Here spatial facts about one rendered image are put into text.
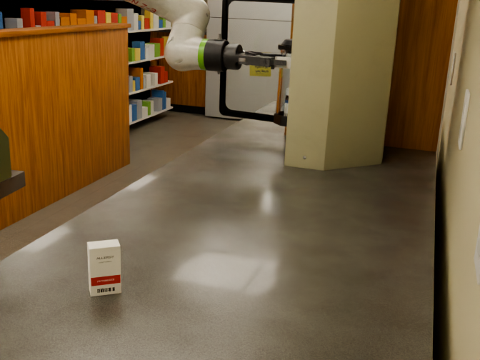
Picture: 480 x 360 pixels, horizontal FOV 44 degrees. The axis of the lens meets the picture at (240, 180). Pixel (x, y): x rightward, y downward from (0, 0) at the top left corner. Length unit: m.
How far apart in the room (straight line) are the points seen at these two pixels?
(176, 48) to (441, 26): 0.79
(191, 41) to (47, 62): 2.29
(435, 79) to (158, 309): 1.27
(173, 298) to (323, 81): 0.83
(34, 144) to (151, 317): 3.12
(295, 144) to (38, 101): 2.55
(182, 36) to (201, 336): 1.14
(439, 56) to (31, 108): 2.64
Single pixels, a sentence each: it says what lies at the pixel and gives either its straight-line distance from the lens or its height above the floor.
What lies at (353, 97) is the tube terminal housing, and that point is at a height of 1.14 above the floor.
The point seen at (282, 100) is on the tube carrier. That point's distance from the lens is 1.70.
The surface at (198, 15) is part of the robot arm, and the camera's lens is 1.84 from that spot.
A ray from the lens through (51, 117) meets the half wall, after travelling 4.05.
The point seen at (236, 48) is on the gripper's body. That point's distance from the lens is 1.74.
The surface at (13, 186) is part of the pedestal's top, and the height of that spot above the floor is 0.92.
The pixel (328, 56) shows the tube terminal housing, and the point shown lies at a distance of 1.56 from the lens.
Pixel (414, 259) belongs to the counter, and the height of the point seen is 0.94.
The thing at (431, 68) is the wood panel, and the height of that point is 1.20.
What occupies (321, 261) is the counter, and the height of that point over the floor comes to 0.94.
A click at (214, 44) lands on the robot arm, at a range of 1.76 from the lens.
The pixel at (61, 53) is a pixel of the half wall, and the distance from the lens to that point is 4.12.
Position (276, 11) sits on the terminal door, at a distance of 1.92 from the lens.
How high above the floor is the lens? 1.38
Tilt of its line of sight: 17 degrees down
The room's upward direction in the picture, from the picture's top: 2 degrees clockwise
